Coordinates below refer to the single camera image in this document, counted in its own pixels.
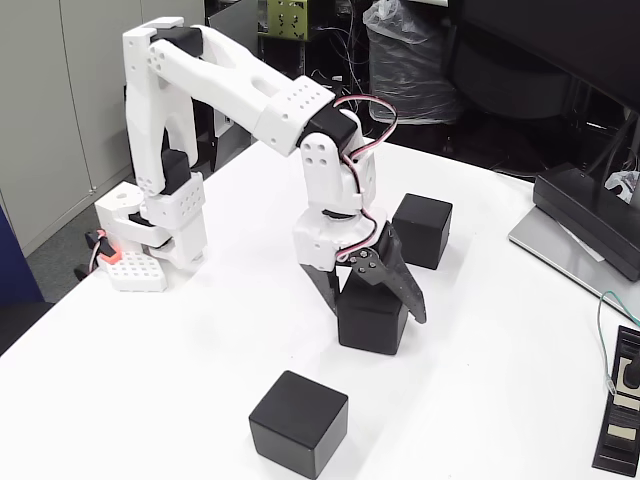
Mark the black cube block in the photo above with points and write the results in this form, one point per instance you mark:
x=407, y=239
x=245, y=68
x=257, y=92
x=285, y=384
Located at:
x=370, y=325
x=425, y=225
x=297, y=425

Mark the silver monitor stand base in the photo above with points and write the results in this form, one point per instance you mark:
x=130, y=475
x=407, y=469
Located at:
x=550, y=245

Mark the black device with labels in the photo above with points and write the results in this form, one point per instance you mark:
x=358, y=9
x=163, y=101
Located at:
x=620, y=440

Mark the black docking box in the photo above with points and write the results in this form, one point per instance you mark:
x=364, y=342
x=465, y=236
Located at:
x=585, y=210

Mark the blue partition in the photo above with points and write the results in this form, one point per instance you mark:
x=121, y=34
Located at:
x=15, y=270

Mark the grey metal cabinet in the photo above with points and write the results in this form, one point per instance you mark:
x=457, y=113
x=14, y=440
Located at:
x=30, y=75

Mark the black monitor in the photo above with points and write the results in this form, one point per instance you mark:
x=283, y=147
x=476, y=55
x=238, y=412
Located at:
x=550, y=30

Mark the black desk panel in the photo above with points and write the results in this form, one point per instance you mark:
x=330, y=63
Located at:
x=205, y=130

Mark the crumpled white plastic bag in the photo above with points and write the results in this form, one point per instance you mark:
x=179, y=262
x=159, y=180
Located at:
x=625, y=182

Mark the green perforated board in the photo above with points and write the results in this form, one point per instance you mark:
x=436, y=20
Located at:
x=287, y=20

